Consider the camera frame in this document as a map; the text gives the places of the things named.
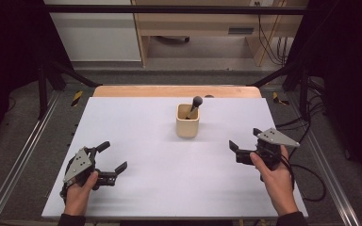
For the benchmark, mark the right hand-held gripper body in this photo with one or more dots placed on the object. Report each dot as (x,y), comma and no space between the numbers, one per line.
(270,147)

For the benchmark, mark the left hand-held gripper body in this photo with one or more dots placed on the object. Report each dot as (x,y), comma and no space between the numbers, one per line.
(78,164)

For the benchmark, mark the beige square cup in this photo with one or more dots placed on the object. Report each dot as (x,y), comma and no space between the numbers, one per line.
(187,127)

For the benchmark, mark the black makeup brush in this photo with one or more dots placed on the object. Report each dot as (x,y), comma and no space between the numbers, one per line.
(194,106)

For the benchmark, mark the person's left hand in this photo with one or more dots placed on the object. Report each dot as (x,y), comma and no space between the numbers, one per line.
(78,199)

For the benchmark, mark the person's right hand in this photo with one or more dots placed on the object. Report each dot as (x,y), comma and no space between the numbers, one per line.
(278,185)

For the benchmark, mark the dark table grommet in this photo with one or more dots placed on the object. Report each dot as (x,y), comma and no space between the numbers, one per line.
(210,96)

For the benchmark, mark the black metal stand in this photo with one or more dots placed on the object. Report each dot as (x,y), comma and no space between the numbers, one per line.
(304,94)
(43,91)

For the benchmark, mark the white table board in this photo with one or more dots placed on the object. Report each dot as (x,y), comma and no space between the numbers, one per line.
(182,188)

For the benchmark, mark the wooden table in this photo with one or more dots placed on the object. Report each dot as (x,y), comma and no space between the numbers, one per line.
(157,91)

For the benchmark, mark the black curtain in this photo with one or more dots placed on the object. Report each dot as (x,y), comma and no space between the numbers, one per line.
(9,62)
(345,78)

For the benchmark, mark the white cabinet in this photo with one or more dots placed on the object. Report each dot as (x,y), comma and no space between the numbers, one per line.
(97,34)

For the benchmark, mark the light wooden desk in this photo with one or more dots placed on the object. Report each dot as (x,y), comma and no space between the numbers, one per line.
(201,22)

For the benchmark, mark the aluminium floor rail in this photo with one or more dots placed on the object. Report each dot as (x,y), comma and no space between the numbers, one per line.
(22,150)
(323,157)

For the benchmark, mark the black horizontal frame bar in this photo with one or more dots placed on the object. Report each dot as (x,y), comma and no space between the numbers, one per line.
(169,9)

